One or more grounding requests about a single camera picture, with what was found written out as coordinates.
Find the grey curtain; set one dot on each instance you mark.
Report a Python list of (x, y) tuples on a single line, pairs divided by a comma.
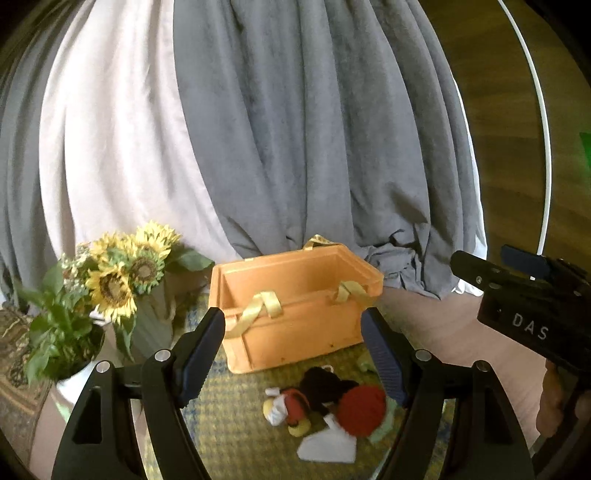
[(332, 118)]

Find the white sheer curtain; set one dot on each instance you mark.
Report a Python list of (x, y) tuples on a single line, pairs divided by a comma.
[(114, 149)]

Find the white ribbed plant pot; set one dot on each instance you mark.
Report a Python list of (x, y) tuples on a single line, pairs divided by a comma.
[(71, 388)]

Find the yellow checkered woven mat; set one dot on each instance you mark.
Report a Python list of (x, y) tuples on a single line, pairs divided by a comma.
[(234, 441)]

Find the red fluffy strawberry plush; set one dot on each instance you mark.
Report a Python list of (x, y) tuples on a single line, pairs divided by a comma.
[(366, 411)]

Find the orange plastic storage basket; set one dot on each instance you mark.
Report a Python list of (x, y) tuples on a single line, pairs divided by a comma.
[(285, 308)]

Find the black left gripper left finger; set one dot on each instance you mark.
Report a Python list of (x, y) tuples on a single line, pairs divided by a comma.
[(99, 441)]

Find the Mickey Mouse plush toy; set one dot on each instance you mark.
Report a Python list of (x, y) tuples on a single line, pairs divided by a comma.
[(319, 390)]

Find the light green small plush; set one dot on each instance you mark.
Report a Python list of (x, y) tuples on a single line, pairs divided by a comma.
[(366, 363)]

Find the person's right hand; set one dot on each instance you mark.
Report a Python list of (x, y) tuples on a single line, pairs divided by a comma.
[(552, 402)]

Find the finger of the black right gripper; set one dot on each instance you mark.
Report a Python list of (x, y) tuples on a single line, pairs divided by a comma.
[(478, 272)]

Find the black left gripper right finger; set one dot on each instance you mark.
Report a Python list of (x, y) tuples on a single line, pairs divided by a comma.
[(458, 419)]

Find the grey-green ribbed vase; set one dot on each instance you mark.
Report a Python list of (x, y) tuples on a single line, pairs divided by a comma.
[(155, 314)]

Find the green leafy potted plant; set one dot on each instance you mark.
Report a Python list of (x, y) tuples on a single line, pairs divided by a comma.
[(63, 339)]

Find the artificial sunflower bouquet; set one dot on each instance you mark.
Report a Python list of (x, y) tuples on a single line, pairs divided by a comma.
[(111, 275)]

